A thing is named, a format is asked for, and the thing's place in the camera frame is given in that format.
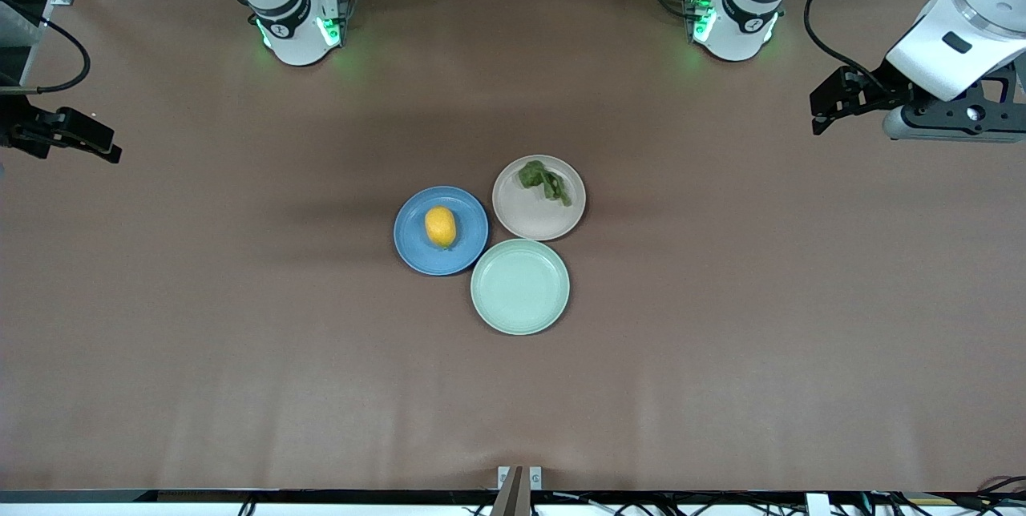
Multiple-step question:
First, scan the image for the green lettuce leaf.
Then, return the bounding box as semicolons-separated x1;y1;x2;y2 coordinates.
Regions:
517;160;573;208

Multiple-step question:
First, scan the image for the yellow lemon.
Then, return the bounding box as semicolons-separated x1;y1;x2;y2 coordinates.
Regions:
424;206;458;249

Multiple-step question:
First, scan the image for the brown table cover sheet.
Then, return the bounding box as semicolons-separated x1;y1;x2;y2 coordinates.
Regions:
0;0;1026;493

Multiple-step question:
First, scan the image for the beige plate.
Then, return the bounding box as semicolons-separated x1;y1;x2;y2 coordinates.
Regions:
491;155;587;242

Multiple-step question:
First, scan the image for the pale green plate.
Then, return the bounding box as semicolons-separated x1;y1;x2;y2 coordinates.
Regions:
470;239;571;336

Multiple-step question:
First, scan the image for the blue plate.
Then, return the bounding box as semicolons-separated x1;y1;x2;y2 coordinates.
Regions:
394;186;490;276

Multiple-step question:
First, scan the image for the black left camera mount bracket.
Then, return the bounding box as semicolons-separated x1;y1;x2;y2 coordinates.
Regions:
904;59;1026;135

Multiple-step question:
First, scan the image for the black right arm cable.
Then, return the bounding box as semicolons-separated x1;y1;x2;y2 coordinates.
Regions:
0;18;91;95

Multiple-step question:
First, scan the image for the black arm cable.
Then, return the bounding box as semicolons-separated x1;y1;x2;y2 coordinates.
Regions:
803;0;887;91
0;18;91;95

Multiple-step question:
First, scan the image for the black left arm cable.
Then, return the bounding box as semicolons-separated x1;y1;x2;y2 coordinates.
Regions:
803;0;887;91

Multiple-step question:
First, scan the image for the black table edge rail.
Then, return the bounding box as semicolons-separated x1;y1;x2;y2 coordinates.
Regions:
0;489;1026;506

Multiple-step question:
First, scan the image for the black cable bundle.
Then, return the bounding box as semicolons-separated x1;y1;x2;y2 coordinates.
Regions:
971;474;1026;510

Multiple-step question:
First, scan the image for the metal table edge bracket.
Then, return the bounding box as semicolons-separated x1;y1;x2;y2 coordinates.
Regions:
491;466;543;516

